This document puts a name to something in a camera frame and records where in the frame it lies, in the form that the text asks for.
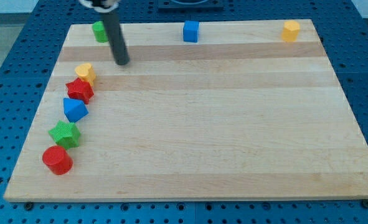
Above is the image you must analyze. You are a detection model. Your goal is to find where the red cylinder block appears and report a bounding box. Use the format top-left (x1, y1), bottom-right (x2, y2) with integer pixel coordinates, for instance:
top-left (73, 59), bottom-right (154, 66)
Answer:
top-left (42, 145), bottom-right (73, 175)

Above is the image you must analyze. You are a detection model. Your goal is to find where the green cylinder block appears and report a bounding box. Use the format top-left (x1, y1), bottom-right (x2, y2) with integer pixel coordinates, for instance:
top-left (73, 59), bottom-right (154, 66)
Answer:
top-left (92, 21), bottom-right (108, 43)

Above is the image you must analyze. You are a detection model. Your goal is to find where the wooden board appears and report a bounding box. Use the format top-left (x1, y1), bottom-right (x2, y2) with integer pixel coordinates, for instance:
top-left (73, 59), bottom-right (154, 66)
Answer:
top-left (4, 19), bottom-right (368, 202)

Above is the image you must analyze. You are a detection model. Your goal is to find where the green star block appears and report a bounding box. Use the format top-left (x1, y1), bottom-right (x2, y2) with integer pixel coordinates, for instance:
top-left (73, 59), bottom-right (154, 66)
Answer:
top-left (48, 121), bottom-right (81, 150)

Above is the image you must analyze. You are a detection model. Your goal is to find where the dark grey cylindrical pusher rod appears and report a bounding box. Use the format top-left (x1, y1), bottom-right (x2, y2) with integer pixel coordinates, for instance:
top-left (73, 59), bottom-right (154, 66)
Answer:
top-left (100, 9), bottom-right (130, 65)

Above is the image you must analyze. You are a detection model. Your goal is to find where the blue cube block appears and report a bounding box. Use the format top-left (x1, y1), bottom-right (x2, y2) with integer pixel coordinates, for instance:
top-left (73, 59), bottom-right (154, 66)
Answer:
top-left (182, 21), bottom-right (200, 43)

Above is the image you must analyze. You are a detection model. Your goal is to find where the yellow hexagon block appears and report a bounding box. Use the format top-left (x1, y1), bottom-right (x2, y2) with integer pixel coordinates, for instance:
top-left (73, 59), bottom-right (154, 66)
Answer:
top-left (281, 21), bottom-right (300, 42)

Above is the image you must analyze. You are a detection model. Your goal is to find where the blue triangle block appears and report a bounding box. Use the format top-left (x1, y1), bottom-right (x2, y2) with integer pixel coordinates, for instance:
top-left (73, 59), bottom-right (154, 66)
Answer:
top-left (63, 98), bottom-right (88, 123)

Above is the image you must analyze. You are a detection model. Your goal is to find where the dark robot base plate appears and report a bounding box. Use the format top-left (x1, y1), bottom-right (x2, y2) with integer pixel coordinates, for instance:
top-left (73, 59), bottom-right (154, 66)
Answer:
top-left (156, 0), bottom-right (224, 11)

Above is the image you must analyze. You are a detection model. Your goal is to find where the yellow heart block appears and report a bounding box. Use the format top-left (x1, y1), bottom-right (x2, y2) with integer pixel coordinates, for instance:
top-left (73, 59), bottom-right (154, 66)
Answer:
top-left (75, 63), bottom-right (97, 86)

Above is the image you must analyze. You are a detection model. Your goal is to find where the red star block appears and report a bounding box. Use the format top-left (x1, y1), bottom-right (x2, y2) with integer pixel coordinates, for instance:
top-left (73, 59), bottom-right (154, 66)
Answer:
top-left (65, 78), bottom-right (94, 105)

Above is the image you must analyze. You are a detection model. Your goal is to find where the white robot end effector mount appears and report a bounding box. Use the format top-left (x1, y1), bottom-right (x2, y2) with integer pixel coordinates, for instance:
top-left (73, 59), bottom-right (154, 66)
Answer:
top-left (78, 0), bottom-right (120, 13)

